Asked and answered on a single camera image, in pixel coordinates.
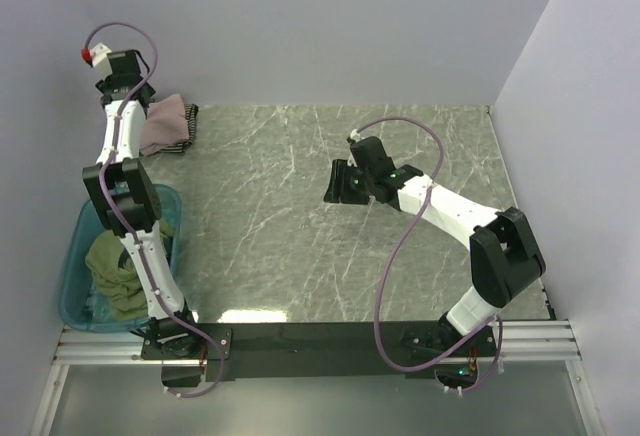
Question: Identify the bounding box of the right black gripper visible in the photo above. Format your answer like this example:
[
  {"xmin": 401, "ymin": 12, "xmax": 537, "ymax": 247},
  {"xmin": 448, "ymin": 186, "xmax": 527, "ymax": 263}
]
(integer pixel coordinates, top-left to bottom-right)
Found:
[{"xmin": 322, "ymin": 159, "xmax": 374, "ymax": 206}]

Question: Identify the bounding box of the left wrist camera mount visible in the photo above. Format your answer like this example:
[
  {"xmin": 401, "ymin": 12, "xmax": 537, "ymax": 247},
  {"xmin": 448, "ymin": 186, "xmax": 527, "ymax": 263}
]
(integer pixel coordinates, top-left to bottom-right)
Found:
[{"xmin": 81, "ymin": 43, "xmax": 113, "ymax": 80}]

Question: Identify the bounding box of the black base beam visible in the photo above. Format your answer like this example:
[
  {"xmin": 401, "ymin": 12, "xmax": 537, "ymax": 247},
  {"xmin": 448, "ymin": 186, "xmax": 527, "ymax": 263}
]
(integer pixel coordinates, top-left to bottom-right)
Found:
[{"xmin": 140, "ymin": 321, "xmax": 451, "ymax": 383}]

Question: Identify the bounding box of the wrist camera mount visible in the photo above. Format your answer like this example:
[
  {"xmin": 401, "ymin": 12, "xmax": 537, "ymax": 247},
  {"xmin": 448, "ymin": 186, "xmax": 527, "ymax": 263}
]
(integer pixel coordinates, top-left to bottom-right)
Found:
[
  {"xmin": 347, "ymin": 129, "xmax": 362, "ymax": 167},
  {"xmin": 81, "ymin": 43, "xmax": 113, "ymax": 80}
]

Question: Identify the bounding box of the blue plastic basket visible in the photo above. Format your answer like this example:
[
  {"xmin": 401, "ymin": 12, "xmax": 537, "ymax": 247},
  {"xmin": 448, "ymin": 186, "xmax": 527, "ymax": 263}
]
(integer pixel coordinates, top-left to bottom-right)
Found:
[{"xmin": 58, "ymin": 184, "xmax": 182, "ymax": 333}]

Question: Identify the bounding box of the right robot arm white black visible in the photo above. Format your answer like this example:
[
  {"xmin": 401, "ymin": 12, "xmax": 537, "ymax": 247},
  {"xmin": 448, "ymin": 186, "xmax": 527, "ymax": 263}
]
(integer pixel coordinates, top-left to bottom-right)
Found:
[{"xmin": 323, "ymin": 136, "xmax": 546, "ymax": 355}]

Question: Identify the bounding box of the pink tank top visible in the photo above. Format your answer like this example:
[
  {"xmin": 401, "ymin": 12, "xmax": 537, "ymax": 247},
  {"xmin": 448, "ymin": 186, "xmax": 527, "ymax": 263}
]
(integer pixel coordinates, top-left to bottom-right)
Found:
[{"xmin": 140, "ymin": 94, "xmax": 189, "ymax": 156}]

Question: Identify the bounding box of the striped folded tank top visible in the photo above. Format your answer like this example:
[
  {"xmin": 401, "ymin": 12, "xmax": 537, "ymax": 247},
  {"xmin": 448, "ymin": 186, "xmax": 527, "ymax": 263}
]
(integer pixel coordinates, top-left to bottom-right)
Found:
[{"xmin": 140, "ymin": 103, "xmax": 199, "ymax": 156}]

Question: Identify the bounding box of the aluminium rail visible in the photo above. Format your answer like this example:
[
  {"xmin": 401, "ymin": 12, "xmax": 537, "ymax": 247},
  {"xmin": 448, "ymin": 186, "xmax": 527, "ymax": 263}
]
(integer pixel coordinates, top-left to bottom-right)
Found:
[{"xmin": 29, "ymin": 325, "xmax": 166, "ymax": 436}]

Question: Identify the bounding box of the green tank top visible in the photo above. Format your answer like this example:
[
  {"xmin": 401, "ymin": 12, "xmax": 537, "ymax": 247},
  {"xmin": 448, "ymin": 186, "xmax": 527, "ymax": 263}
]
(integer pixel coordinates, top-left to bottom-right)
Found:
[{"xmin": 85, "ymin": 230, "xmax": 148, "ymax": 322}]

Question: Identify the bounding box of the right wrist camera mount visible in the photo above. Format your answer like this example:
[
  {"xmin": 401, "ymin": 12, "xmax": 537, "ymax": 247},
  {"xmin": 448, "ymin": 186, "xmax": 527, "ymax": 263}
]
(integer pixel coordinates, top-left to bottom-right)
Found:
[{"xmin": 347, "ymin": 129, "xmax": 362, "ymax": 167}]

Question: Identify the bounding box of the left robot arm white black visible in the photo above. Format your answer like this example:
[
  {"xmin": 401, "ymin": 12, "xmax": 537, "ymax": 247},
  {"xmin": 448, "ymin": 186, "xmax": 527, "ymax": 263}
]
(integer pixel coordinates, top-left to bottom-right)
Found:
[{"xmin": 81, "ymin": 44, "xmax": 202, "ymax": 358}]

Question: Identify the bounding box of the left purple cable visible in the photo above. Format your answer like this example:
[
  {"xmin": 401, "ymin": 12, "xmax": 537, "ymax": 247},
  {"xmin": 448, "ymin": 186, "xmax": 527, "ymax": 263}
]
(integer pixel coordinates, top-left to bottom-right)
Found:
[{"xmin": 85, "ymin": 22, "xmax": 227, "ymax": 398}]

